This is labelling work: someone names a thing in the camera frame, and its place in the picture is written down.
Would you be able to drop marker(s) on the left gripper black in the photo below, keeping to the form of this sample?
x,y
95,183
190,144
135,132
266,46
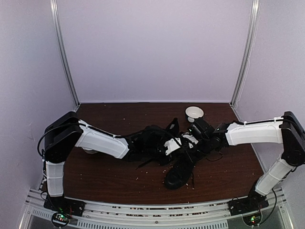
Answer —
x,y
171,158

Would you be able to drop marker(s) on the black canvas shoe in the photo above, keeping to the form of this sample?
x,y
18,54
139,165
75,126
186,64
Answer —
x,y
180,173
154,137

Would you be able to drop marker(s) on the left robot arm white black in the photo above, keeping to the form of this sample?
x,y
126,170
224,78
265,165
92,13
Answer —
x,y
68,132

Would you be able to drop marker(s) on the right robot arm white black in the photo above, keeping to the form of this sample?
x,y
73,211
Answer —
x,y
285,130

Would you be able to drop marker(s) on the black white round bowl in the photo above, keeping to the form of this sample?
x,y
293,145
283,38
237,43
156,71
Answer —
x,y
192,113

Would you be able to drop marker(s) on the white scalloped bowl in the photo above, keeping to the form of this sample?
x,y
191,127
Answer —
x,y
91,152

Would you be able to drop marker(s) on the right controller board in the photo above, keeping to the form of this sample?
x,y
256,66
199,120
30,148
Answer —
x,y
252,220

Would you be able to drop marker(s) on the controller board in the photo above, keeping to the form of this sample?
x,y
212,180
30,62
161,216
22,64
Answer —
x,y
252,220
60,220

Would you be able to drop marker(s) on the left controller board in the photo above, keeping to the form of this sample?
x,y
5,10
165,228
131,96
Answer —
x,y
60,220

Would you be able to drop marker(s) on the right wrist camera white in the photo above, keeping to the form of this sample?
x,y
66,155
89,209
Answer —
x,y
192,141

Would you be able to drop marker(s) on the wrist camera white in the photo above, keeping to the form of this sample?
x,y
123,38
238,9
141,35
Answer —
x,y
172,145
192,141

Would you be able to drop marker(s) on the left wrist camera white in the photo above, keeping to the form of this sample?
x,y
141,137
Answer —
x,y
172,145

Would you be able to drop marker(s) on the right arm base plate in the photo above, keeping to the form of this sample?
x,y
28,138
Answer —
x,y
247,204

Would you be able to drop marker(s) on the right aluminium frame post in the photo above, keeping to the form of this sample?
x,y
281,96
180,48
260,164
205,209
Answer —
x,y
247,52

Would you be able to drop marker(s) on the aluminium frame post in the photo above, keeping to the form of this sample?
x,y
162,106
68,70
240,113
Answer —
x,y
247,52
62,51

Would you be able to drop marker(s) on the front aluminium rail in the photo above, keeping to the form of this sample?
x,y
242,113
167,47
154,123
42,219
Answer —
x,y
204,215

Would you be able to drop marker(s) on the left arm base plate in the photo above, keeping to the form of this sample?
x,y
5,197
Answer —
x,y
65,205

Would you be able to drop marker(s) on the left aluminium frame post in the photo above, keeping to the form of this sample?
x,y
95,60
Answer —
x,y
62,51

